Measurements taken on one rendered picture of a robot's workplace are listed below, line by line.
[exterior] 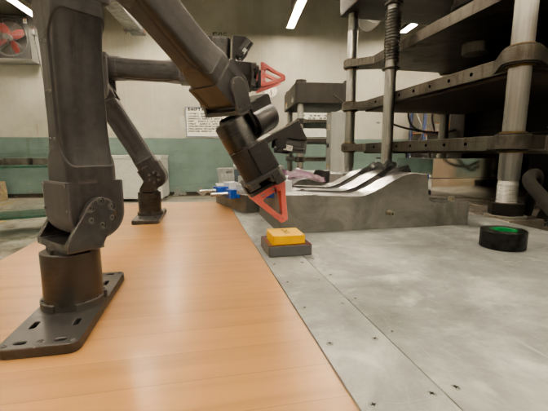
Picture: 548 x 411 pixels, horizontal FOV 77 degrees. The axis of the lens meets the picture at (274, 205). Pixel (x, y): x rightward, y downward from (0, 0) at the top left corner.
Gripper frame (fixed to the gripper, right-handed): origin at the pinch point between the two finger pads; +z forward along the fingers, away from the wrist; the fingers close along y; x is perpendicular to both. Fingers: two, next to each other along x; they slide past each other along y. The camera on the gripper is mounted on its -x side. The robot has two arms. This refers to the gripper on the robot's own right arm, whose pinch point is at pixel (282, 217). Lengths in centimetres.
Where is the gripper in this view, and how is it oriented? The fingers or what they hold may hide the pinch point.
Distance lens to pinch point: 64.0
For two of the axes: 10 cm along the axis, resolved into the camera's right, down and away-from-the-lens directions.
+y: -2.2, -1.4, 9.7
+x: -8.5, 5.1, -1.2
